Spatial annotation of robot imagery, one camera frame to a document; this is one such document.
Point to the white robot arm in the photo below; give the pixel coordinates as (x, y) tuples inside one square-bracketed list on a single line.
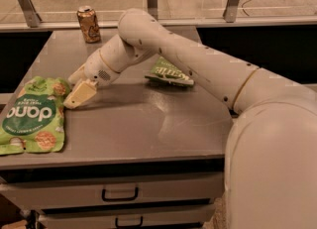
[(271, 151)]

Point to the grey drawer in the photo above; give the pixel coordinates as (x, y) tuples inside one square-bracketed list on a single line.
[(169, 217), (94, 192)]

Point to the upper grey drawer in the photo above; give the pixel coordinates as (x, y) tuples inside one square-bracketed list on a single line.
[(94, 192)]

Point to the gold soda can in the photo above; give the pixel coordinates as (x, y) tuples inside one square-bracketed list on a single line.
[(88, 23)]

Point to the right metal railing bracket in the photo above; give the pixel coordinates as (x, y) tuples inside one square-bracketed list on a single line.
[(231, 10)]

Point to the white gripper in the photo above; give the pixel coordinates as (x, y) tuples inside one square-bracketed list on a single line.
[(96, 68)]

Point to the lower grey drawer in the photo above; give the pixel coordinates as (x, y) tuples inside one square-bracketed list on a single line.
[(169, 217)]

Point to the green rice chip bag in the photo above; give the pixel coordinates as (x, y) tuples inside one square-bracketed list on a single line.
[(35, 122)]

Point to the green Kettle chip bag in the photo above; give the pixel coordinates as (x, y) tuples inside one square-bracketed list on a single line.
[(167, 72)]

